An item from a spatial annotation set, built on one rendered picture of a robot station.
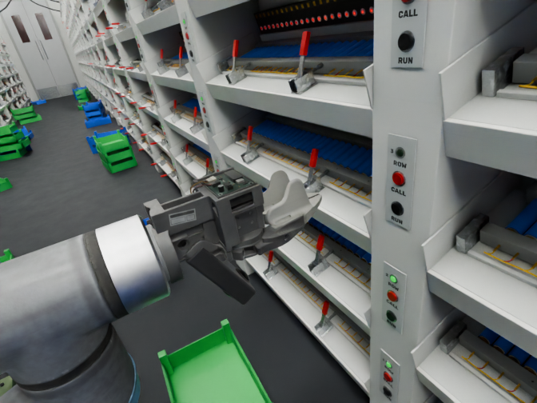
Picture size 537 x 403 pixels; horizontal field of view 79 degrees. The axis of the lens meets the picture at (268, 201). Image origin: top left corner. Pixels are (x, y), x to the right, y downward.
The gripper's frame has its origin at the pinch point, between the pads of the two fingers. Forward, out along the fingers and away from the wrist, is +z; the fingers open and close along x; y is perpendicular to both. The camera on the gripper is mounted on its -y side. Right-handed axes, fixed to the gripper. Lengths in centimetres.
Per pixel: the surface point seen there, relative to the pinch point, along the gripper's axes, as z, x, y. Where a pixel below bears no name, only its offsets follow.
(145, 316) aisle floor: -27, 63, -58
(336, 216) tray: 9.7, 7.0, -9.1
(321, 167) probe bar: 16.0, 18.5, -5.2
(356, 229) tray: 9.5, 1.8, -9.2
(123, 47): 12, 199, 23
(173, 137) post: 12, 129, -20
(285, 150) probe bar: 16.0, 31.9, -4.8
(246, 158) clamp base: 10.2, 42.1, -7.6
